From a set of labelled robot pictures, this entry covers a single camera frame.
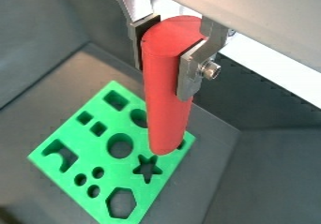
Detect red oval cylinder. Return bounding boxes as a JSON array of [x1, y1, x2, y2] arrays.
[[140, 16, 203, 155]]

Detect green foam shape board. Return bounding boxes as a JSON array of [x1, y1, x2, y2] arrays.
[[28, 82, 195, 224]]

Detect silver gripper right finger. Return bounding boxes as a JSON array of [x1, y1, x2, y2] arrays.
[[176, 16, 230, 101]]

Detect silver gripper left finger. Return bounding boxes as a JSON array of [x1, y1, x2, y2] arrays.
[[117, 0, 160, 70]]

